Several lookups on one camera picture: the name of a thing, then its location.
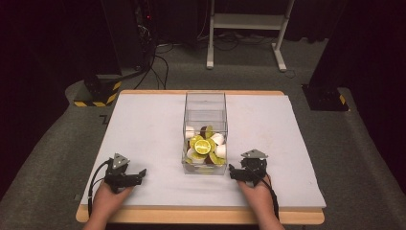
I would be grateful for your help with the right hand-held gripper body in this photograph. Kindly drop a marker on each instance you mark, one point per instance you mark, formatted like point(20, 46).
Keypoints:
point(255, 166)

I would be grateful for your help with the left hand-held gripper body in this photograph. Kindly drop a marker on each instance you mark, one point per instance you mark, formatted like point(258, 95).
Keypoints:
point(116, 174)

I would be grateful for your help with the clear plastic box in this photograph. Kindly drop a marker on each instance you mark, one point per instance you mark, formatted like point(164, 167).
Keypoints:
point(206, 108)

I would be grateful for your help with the person's left hand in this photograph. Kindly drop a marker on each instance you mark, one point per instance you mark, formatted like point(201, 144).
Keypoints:
point(107, 199)

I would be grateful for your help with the person's right hand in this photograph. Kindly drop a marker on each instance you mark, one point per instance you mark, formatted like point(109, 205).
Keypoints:
point(258, 199)

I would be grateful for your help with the white round piece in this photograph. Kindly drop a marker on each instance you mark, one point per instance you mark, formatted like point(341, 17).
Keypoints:
point(191, 154)
point(190, 131)
point(218, 138)
point(221, 150)

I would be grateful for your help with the dark brown piece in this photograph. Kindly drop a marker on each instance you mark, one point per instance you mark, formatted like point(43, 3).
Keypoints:
point(203, 130)
point(208, 159)

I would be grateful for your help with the pile of lime slices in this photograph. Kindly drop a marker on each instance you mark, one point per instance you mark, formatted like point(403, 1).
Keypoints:
point(202, 147)

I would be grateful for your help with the white foam mat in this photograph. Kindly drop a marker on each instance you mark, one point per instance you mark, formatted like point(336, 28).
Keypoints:
point(143, 127)

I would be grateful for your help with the wooden table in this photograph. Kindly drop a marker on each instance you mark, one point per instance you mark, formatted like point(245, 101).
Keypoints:
point(191, 218)

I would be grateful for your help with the black base with hazard stripes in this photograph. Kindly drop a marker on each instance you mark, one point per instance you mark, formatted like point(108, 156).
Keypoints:
point(102, 92)
point(324, 97)

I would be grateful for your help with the black computer tower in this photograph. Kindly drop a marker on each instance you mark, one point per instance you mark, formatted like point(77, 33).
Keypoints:
point(143, 32)

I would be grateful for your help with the white metal stand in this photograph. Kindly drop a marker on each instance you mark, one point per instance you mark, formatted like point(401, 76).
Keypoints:
point(249, 21)

